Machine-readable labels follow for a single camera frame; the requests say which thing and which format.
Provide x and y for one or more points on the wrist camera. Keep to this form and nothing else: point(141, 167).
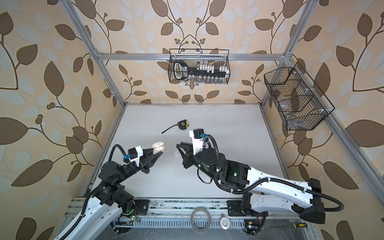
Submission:
point(197, 136)
point(133, 155)

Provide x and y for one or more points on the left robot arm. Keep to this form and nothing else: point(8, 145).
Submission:
point(109, 199)

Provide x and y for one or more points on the black yellow screwdriver right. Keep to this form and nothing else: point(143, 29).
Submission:
point(300, 225)

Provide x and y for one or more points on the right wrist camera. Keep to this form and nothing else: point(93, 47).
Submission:
point(197, 136)

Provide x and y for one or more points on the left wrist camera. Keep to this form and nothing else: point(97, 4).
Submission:
point(133, 155)

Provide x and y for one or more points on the right side wire basket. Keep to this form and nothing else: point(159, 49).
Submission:
point(300, 101)

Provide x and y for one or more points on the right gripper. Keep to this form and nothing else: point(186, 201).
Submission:
point(188, 158)

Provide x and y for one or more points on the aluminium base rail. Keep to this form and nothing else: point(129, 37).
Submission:
point(233, 207)

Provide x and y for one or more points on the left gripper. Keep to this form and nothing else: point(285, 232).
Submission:
point(147, 163)

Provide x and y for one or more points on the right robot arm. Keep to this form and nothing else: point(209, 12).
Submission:
point(260, 192)

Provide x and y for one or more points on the wire basket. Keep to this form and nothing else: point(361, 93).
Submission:
point(300, 101)
point(216, 57)

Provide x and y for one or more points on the rear wire basket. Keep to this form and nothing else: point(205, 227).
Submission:
point(216, 57)

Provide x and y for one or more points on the black socket set holder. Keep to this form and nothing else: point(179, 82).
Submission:
point(182, 71)

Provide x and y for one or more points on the white round earbud case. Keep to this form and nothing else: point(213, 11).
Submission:
point(177, 153)

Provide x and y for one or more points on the small white tape roll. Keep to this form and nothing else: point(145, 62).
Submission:
point(225, 223)

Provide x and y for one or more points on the grey tape roll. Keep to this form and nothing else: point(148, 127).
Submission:
point(200, 219)

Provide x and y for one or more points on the black yellow tape measure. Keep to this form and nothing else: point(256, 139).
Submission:
point(182, 125)

